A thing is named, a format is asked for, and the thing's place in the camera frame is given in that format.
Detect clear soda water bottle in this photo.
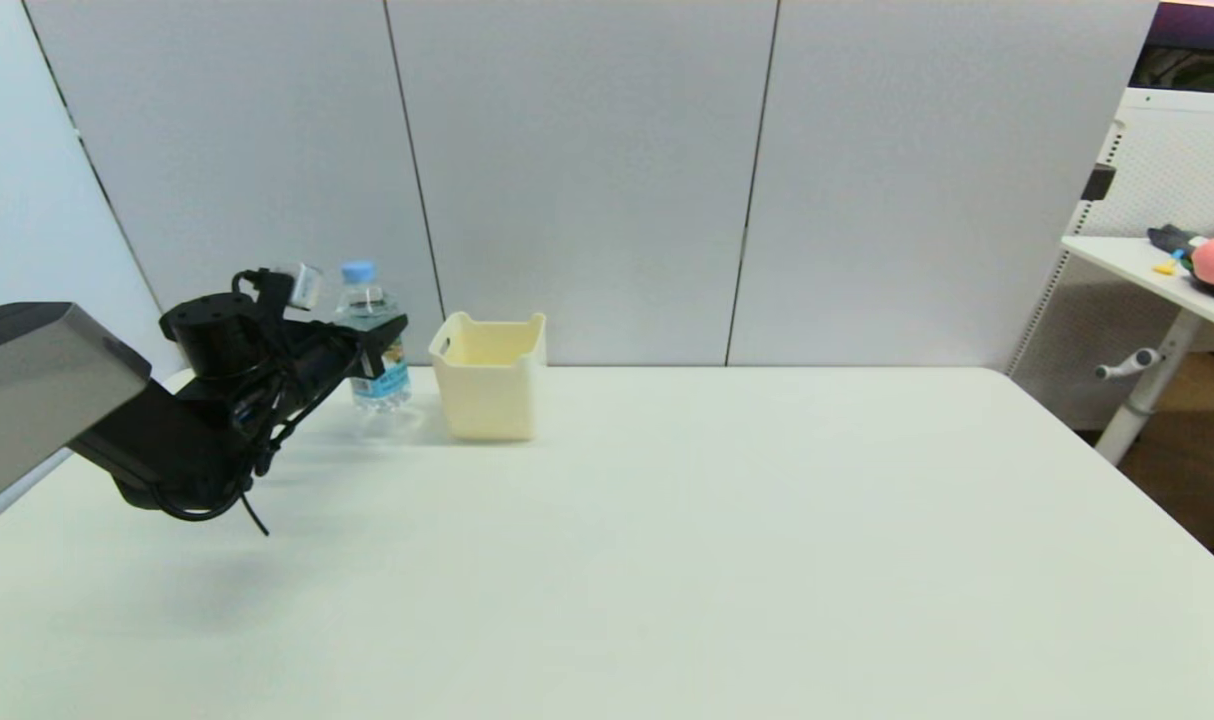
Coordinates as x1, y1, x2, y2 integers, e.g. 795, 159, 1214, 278
335, 260, 414, 413

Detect cream plastic basket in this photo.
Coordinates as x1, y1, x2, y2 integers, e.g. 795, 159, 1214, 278
428, 312, 548, 442

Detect white side desk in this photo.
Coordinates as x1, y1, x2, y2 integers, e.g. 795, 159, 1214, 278
1060, 235, 1214, 466

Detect dark blue toy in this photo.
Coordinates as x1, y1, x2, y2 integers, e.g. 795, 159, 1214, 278
1147, 224, 1208, 256

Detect white perforated panel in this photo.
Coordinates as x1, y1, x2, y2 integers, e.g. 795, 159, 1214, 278
1007, 88, 1214, 403

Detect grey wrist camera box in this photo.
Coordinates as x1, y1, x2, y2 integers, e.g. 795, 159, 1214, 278
272, 262, 324, 310

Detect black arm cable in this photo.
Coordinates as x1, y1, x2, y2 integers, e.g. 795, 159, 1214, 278
155, 385, 313, 537

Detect white desk crank handle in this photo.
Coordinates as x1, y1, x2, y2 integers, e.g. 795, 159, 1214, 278
1095, 347, 1164, 381

